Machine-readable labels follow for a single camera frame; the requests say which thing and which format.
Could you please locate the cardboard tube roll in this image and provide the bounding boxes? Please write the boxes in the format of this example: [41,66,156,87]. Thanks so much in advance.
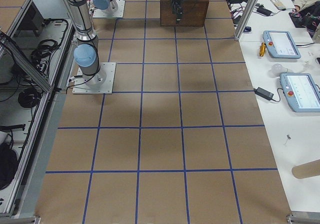
[291,159,320,179]

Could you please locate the small blue black device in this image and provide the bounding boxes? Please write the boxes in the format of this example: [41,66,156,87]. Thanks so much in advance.
[243,26,252,33]

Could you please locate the white light bulb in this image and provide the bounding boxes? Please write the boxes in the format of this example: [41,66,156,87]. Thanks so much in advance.
[270,63,293,77]

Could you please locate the dark wooden cabinet box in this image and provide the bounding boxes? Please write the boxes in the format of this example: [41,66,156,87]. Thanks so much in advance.
[160,0,209,27]

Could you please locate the aluminium frame post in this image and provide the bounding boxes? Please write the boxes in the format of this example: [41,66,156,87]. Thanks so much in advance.
[234,0,258,41]

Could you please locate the upper teach pendant tablet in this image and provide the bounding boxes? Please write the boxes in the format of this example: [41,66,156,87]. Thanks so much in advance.
[262,30,301,60]

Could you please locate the lower teach pendant tablet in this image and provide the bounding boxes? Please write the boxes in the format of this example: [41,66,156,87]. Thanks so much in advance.
[279,73,320,113]

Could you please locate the gold cylindrical tool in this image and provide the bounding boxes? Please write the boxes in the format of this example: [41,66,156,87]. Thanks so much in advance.
[259,42,266,57]

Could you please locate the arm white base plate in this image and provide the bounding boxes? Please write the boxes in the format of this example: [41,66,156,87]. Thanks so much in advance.
[91,0,126,19]
[72,62,116,95]

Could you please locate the white smartphone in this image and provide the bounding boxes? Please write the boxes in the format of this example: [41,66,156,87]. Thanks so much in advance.
[270,0,286,10]

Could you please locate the black power adapter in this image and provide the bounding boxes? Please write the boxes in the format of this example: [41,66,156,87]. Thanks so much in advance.
[253,87,274,101]

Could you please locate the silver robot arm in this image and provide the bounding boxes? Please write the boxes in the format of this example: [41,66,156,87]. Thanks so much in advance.
[64,0,184,94]
[93,0,119,14]

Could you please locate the teach pendant tablet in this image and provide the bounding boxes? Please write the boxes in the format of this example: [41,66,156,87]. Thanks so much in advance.
[279,73,320,113]
[262,30,301,60]

